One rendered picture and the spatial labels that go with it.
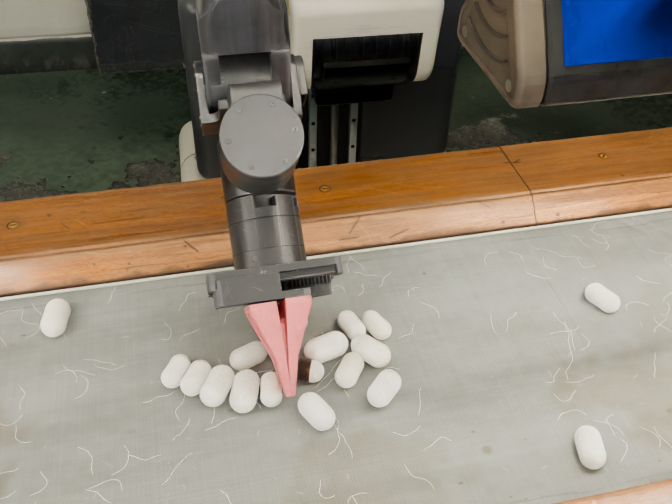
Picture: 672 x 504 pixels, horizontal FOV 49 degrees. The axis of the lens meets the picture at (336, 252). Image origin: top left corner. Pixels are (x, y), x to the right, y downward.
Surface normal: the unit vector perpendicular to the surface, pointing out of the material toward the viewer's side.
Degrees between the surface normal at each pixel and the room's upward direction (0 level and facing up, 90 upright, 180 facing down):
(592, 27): 58
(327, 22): 98
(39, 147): 0
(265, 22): 88
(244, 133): 42
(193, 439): 0
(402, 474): 0
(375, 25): 98
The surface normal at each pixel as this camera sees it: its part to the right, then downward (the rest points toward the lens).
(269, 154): 0.14, -0.12
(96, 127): 0.03, -0.75
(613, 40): 0.20, 0.15
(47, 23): 0.19, 0.64
